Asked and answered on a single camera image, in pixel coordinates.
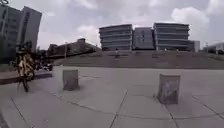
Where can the person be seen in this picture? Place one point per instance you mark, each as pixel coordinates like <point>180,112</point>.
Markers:
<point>116,53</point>

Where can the low building with sloped roof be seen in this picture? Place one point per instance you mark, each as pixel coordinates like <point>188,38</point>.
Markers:
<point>76,47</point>

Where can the yellow bicycle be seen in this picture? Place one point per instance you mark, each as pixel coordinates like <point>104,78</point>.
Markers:
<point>25,68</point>

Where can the wide grey concrete steps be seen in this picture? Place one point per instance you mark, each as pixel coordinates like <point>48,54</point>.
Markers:
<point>143,60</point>

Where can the low raised planter wall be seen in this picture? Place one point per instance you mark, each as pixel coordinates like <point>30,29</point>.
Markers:
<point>8,77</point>

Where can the grey concrete block bollard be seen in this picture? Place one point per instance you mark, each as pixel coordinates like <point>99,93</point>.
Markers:
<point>70,80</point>
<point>168,88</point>

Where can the grey banded office building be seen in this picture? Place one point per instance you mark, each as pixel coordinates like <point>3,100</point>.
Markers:
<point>116,37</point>

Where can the large grey curved building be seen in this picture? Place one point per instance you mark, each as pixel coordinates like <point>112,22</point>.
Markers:
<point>28,28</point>

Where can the grey concrete slab pavement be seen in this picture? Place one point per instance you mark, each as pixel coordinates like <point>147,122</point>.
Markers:
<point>110,90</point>

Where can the low pale building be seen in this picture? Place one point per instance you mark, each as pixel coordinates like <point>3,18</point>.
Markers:
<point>215,47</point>

